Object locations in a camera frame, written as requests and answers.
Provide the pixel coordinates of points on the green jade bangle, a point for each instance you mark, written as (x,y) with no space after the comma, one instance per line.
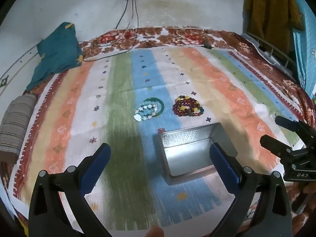
(153,107)

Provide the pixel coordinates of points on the teal cloth garment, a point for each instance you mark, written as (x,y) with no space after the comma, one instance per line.
(59,52)

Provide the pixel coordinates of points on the person's left hand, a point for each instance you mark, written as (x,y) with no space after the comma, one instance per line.
(155,231)

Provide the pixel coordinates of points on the light blue patterned curtain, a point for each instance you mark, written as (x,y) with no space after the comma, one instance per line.
(304,42)

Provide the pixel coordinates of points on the white wire rack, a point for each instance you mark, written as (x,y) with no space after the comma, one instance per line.
(272,54)

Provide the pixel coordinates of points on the silver metal tin box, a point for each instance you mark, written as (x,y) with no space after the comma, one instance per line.
(185,152)

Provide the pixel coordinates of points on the striped colourful bed cloth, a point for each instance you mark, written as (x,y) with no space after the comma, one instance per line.
(148,128)

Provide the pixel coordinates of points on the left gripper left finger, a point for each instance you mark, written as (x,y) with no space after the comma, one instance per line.
(47,216)

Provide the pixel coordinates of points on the small black device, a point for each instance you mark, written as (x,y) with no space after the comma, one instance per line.
(207,46)

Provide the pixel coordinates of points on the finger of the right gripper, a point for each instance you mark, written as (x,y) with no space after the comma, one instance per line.
(299,127)
(276,147)

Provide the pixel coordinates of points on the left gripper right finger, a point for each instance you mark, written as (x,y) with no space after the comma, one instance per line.
(272,216)

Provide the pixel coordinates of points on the mustard hanging garment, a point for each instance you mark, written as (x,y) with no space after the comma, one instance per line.
(272,21)

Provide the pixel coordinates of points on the grey striped pillow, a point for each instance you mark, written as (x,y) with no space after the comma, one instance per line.
(14,126)

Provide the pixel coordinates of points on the person's right hand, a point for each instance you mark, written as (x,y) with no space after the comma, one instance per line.
(302,201)

